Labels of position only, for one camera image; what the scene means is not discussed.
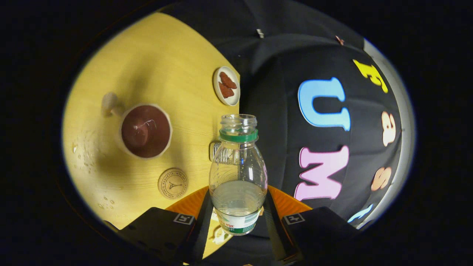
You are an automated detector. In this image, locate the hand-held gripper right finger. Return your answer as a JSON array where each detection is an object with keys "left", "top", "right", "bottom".
[{"left": 263, "top": 185, "right": 361, "bottom": 263}]

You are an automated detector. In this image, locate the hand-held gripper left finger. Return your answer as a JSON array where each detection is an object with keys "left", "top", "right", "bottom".
[{"left": 107, "top": 186, "right": 215, "bottom": 265}]

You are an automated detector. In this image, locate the round wooden coaster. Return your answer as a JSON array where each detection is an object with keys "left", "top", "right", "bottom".
[{"left": 158, "top": 168, "right": 188, "bottom": 200}]

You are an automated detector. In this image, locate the clear plastic bottle green ring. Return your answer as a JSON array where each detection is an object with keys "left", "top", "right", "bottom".
[{"left": 209, "top": 114, "right": 268, "bottom": 236}]

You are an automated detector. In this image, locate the beige cup with wooden handle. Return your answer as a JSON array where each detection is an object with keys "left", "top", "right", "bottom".
[{"left": 101, "top": 92, "right": 173, "bottom": 160}]

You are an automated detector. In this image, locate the black backdrop cloth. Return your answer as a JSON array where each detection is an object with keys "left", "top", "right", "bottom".
[{"left": 163, "top": 0, "right": 403, "bottom": 266}]

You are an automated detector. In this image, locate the red-brown sausage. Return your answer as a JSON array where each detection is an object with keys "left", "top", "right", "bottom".
[
  {"left": 218, "top": 82, "right": 235, "bottom": 99},
  {"left": 220, "top": 71, "right": 237, "bottom": 89}
]

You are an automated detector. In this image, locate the white round plate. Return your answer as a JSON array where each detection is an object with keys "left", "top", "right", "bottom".
[{"left": 213, "top": 66, "right": 241, "bottom": 107}]

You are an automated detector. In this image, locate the wooden table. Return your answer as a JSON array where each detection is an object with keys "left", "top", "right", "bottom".
[{"left": 62, "top": 12, "right": 241, "bottom": 259}]

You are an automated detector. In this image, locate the metal wire mesh holder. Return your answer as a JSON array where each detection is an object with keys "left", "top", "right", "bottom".
[{"left": 209, "top": 141, "right": 222, "bottom": 162}]

